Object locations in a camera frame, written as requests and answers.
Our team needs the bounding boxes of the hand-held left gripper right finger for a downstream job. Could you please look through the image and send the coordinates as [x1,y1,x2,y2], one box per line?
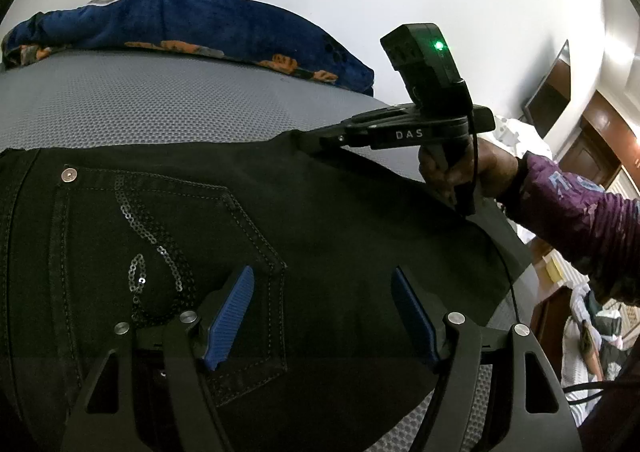
[391,266,583,452]

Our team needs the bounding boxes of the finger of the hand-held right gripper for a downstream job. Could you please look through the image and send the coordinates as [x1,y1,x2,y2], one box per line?
[292,116,373,156]

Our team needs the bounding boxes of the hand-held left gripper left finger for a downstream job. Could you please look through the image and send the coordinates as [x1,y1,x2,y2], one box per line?
[60,266,256,452]

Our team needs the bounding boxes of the black pants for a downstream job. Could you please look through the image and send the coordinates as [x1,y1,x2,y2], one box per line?
[0,129,536,452]

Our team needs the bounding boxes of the person's right forearm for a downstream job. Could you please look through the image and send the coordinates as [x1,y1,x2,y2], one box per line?
[500,152,640,305]

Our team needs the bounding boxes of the person's right hand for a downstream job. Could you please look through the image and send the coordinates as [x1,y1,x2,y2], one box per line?
[419,137,520,207]

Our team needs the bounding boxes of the white patterned cloth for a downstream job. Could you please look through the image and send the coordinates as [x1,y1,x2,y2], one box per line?
[492,114,553,160]

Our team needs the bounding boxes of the pile of clothes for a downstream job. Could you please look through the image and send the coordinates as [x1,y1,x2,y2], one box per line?
[560,282,631,428]

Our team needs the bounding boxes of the blue printed blanket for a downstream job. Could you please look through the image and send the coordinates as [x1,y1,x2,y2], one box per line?
[0,0,376,95]

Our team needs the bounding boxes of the grey mesh mattress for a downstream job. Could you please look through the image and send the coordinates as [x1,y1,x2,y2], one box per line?
[0,49,538,452]

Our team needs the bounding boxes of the dark wooden door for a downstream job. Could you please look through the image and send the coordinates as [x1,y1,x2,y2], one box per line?
[560,89,640,183]

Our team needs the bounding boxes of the black cable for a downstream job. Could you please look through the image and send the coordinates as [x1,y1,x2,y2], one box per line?
[467,117,523,325]
[562,379,626,405]

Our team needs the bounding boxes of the wall television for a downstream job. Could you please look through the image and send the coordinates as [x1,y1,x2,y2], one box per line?
[522,39,572,139]

